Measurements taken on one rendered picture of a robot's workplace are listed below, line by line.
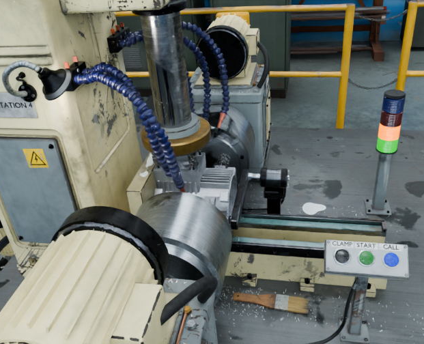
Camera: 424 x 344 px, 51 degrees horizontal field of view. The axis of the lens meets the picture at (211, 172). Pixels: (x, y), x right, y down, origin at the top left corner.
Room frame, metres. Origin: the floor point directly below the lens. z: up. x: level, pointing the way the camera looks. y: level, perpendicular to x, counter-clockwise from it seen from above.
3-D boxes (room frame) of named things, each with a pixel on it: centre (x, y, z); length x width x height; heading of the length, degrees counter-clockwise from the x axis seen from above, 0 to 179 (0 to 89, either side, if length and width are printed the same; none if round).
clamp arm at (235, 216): (1.02, -0.08, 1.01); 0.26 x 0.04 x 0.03; 166
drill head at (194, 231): (0.72, 0.12, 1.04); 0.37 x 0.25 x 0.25; 166
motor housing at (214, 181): (1.02, 0.04, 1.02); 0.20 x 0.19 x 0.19; 76
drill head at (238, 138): (1.30, -0.02, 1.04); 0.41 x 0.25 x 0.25; 166
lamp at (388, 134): (1.19, -0.55, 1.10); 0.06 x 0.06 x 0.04
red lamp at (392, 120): (1.19, -0.55, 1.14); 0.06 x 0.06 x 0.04
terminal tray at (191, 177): (1.03, 0.08, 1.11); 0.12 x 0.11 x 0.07; 76
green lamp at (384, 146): (1.19, -0.55, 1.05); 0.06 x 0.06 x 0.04
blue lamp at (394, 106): (1.19, -0.55, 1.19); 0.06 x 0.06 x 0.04
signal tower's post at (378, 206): (1.19, -0.55, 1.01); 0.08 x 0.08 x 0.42; 76
